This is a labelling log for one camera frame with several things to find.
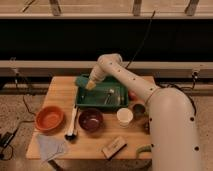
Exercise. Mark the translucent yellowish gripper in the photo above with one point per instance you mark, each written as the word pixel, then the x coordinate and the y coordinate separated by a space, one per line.
pixel 91 84

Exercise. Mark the teal green sponge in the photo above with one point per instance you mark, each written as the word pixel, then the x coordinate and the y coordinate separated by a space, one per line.
pixel 81 81

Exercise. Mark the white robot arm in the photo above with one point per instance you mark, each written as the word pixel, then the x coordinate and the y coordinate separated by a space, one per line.
pixel 173 131

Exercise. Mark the metal spoon in tray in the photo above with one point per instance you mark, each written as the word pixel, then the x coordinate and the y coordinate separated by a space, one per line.
pixel 110 92

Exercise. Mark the green plastic tray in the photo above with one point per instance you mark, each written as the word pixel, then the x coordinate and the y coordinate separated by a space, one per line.
pixel 95 98

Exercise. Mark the dark maroon bowl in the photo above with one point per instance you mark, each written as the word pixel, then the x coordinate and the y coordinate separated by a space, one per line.
pixel 90 119

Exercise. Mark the orange fruit toy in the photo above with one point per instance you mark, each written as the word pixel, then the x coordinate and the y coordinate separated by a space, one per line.
pixel 132 95

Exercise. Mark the white paper cup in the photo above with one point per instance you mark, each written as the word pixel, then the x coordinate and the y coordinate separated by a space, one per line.
pixel 124 116

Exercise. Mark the orange bowl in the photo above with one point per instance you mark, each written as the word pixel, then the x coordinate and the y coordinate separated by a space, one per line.
pixel 49 118

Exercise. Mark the small dark metal cup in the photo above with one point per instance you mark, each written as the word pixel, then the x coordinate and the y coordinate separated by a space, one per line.
pixel 138 111

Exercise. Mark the wooden block brush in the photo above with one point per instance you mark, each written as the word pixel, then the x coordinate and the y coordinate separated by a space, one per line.
pixel 113 147

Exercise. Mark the grey folded cloth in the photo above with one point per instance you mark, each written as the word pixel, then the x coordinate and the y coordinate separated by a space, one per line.
pixel 50 147

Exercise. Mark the green cucumber toy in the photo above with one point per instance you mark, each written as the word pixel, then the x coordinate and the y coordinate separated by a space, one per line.
pixel 142 149

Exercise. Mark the black power adapter left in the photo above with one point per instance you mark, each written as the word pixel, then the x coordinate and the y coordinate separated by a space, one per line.
pixel 6 139

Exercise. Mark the white handled dish brush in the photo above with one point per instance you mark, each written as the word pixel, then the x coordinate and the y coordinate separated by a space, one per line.
pixel 71 134

